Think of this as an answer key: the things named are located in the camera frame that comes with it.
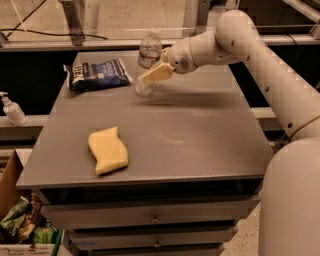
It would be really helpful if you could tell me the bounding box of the green bag in box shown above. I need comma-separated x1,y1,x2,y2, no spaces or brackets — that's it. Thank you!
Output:
32,226,59,244

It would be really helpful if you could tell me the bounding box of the lower drawer knob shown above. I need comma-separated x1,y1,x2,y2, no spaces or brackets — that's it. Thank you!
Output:
153,241,162,248

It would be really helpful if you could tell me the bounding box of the metal frame rail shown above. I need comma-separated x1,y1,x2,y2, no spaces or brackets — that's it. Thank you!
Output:
0,0,320,53

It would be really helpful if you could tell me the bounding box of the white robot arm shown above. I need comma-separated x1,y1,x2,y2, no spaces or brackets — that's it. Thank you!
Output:
139,10,320,256

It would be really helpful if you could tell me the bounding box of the yellow sponge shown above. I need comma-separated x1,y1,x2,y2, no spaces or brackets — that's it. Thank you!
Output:
88,127,129,175

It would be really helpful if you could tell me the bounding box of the white pump dispenser bottle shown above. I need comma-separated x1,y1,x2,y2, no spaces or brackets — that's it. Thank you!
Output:
0,92,27,126

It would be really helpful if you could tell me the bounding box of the drawer knob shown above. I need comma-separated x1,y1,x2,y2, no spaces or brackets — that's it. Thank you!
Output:
153,241,162,248
150,214,160,224

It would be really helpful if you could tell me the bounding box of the top drawer knob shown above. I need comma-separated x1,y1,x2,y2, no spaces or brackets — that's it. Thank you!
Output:
150,214,160,224

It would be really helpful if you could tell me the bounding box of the brown snack bag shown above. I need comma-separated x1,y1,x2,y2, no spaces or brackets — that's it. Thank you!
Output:
17,193,43,243

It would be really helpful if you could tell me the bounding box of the cardboard box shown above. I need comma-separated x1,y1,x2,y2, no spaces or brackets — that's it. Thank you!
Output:
0,150,62,256

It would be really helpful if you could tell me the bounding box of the blue chip bag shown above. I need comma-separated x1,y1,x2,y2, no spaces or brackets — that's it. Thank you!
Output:
63,59,132,92

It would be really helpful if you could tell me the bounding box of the clear plastic water bottle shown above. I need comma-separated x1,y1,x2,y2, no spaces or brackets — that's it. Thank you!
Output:
133,29,162,97

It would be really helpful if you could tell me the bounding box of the black cable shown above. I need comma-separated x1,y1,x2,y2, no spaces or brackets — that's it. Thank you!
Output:
0,0,109,41

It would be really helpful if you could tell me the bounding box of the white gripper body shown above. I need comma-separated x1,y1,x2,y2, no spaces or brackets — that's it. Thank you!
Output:
167,38,197,74

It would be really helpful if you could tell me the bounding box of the grey drawer cabinet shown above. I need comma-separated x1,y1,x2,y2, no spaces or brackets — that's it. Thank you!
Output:
18,66,273,256

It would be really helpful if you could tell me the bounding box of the green snack bag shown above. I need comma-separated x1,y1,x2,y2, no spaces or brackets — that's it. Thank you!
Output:
0,196,29,237

